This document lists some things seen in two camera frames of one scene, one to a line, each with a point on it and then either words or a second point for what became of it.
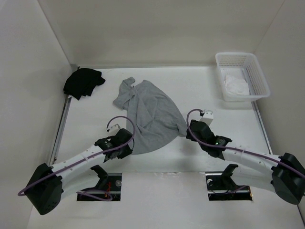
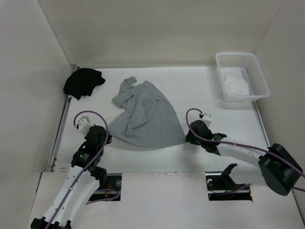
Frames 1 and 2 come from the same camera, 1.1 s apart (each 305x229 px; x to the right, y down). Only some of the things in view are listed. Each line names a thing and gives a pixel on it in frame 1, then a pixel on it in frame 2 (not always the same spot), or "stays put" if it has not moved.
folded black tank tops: x=82 y=82 stays put
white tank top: x=235 y=85 stays put
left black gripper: x=127 y=151 -> x=105 y=136
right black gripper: x=192 y=121 stays put
